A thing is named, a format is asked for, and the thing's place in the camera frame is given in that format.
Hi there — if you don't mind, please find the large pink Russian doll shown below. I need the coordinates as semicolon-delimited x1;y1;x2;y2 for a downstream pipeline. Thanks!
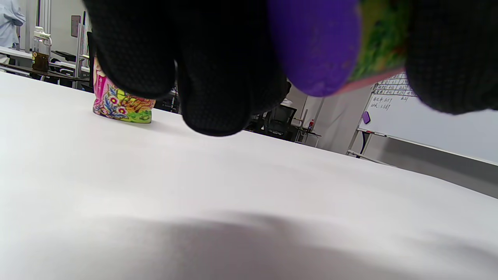
93;56;156;124

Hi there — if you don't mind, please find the red blue Russian doll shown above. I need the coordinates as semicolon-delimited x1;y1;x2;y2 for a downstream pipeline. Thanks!
268;0;413;97

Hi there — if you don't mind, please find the black mesh chair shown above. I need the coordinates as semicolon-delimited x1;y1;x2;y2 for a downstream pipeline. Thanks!
265;105;297;140

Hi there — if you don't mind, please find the white frame post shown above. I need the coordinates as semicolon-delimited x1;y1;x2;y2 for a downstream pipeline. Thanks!
76;12;92;89

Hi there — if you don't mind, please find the white metal frame stand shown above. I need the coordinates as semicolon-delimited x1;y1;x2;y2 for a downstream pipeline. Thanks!
346;128;393;166

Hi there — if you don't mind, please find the long office desk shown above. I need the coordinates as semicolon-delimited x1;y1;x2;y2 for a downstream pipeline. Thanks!
0;46;91;83

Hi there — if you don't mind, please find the person's left hand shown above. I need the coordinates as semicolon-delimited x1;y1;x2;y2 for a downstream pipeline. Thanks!
84;0;498;137

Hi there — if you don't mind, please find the white board panel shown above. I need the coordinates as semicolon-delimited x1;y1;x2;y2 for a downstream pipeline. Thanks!
358;72;498;164

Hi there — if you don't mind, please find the clear jug with brown liquid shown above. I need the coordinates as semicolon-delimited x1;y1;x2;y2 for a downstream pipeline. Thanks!
32;26;52;72

